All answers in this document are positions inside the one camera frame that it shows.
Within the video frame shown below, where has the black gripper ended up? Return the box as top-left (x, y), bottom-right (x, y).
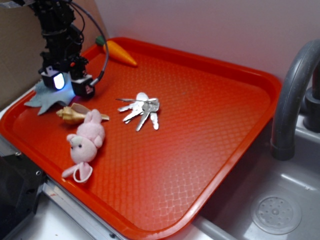
top-left (38, 50), bottom-right (95, 98)

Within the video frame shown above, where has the light blue cloth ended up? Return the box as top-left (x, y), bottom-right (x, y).
top-left (24, 73), bottom-right (76, 115)

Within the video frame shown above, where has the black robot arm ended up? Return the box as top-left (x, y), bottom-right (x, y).
top-left (30, 0), bottom-right (95, 98)

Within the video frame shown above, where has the golden conch shell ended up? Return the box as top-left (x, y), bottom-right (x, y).
top-left (55, 102), bottom-right (110, 126)

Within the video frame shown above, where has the orange toy carrot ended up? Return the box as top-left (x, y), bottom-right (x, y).
top-left (95, 35), bottom-right (138, 67)

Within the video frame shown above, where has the pink plush bunny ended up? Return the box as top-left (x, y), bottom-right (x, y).
top-left (61, 109), bottom-right (106, 183)

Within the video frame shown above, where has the silver key bunch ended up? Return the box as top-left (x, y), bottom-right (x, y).
top-left (117, 92), bottom-right (160, 132)

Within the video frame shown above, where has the red plastic tray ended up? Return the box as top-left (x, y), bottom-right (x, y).
top-left (0, 37), bottom-right (281, 240)

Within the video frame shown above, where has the black box corner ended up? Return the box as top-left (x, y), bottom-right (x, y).
top-left (0, 152), bottom-right (46, 240)

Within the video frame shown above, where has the grey sink faucet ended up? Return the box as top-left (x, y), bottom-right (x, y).
top-left (270, 39), bottom-right (320, 161)

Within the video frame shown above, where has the grey toy sink basin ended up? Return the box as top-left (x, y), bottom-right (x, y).
top-left (193, 115), bottom-right (320, 240)

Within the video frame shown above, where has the black faucet knob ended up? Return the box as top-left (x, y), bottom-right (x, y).
top-left (303, 87), bottom-right (320, 133)

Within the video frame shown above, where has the round sink drain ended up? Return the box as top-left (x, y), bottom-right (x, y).
top-left (250, 191), bottom-right (302, 235)

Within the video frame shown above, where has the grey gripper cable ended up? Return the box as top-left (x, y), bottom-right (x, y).
top-left (63, 0), bottom-right (110, 87)

